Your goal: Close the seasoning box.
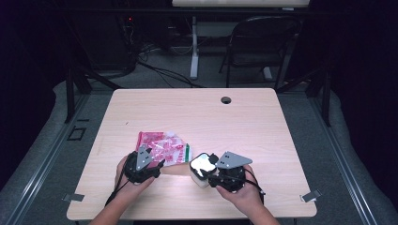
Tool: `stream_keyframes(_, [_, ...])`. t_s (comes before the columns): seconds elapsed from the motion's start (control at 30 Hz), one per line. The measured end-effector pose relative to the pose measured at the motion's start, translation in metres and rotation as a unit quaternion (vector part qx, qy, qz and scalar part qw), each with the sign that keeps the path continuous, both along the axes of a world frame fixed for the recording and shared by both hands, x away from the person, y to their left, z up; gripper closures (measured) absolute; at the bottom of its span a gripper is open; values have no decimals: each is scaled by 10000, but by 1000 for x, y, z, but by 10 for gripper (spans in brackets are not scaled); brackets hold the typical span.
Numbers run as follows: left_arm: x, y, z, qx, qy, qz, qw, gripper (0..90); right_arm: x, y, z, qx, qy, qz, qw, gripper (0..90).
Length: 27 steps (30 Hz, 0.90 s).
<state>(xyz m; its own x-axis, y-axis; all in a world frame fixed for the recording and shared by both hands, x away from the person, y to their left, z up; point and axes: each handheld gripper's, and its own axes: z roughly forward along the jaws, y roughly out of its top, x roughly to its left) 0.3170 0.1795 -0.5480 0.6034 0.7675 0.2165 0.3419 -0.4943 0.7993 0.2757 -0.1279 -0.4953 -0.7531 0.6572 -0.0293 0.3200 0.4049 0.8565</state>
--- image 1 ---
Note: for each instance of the dark equipment cabinet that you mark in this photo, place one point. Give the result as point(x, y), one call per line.
point(109, 43)

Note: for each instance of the black metal stand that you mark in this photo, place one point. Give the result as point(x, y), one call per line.
point(326, 100)
point(70, 93)

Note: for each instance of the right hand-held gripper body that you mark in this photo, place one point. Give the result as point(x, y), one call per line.
point(230, 181)

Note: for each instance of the grey tape piece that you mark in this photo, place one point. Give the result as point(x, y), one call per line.
point(310, 196)
point(74, 197)

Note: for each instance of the black folding chair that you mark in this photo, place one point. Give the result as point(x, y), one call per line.
point(259, 34)

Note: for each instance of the pink printed plastic bag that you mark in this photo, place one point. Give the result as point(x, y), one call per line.
point(165, 146)

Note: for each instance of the black table grommet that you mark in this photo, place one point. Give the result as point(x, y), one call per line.
point(226, 100)

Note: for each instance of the person's left hand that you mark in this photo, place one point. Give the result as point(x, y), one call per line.
point(131, 188)

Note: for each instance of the white desk leg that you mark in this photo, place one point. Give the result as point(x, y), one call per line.
point(194, 56)
point(267, 73)

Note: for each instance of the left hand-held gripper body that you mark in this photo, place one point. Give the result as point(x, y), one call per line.
point(140, 173)

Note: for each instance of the person's right hand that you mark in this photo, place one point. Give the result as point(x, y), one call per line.
point(250, 198)

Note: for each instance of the aluminium floor rail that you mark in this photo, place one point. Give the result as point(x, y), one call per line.
point(347, 168)
point(40, 175)

